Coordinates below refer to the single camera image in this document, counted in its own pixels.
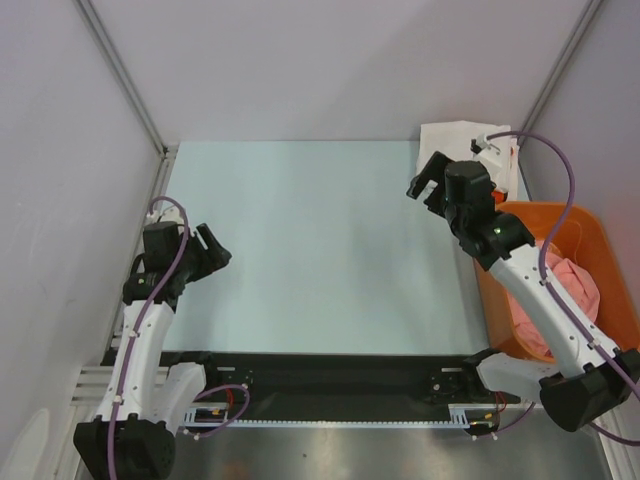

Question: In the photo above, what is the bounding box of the white t-shirt red graphic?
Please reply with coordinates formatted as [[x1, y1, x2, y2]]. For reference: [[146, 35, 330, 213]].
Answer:
[[416, 121, 519, 198]]

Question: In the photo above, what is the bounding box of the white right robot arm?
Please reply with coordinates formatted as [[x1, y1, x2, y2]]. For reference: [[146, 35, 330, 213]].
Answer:
[[407, 152, 639, 432]]

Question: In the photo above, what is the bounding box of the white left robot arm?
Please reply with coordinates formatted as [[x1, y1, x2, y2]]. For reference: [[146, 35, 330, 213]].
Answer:
[[73, 221, 232, 479]]

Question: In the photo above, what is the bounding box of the folded orange t-shirt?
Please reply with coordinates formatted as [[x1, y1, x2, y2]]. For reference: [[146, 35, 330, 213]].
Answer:
[[491, 188, 508, 204]]

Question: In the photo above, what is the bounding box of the orange plastic bin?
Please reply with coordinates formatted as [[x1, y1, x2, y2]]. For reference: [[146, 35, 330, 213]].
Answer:
[[474, 207, 639, 363]]

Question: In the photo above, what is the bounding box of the pink t-shirt in bin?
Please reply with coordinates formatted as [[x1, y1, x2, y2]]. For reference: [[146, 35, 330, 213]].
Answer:
[[506, 243, 601, 358]]

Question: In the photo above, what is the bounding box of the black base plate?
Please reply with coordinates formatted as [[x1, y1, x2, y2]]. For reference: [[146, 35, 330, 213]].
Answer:
[[156, 350, 520, 422]]

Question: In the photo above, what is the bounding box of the aluminium frame rail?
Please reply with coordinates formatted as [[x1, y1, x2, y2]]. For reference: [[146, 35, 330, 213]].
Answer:
[[71, 143, 180, 406]]

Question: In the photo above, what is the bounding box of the left corner frame post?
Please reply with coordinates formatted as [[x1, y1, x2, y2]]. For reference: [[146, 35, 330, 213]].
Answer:
[[73, 0, 167, 157]]

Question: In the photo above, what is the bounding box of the corner frame post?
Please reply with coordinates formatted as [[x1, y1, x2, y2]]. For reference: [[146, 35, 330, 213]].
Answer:
[[73, 0, 167, 157], [521, 0, 608, 131]]

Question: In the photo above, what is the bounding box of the white slotted cable duct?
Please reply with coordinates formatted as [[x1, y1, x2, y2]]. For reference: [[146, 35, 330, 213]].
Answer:
[[179, 403, 506, 429]]

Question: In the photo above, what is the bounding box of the right corner frame post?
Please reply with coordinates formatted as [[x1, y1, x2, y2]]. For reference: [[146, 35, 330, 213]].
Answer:
[[521, 0, 608, 131]]

